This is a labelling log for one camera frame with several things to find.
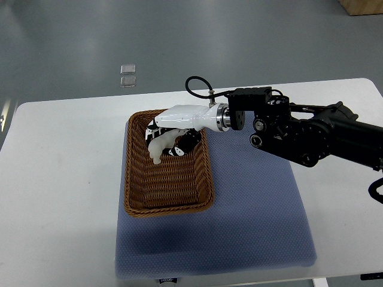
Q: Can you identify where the blue textured mat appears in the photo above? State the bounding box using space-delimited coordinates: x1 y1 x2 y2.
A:
115 127 317 280

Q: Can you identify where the wooden box corner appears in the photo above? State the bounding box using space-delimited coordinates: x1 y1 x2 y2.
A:
339 0 382 16

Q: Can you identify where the brown wicker basket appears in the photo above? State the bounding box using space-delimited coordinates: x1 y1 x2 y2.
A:
123 109 215 218

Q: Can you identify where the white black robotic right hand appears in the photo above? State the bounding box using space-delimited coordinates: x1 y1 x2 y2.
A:
145 104 228 157

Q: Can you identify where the white toy polar bear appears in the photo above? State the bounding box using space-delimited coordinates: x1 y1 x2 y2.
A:
148 129 182 164

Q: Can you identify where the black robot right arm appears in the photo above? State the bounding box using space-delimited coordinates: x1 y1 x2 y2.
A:
222 87 382 171

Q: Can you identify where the black table control panel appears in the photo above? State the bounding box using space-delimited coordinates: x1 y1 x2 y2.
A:
360 272 383 281

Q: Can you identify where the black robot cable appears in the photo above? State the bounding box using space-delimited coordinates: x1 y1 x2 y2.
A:
185 75 237 108

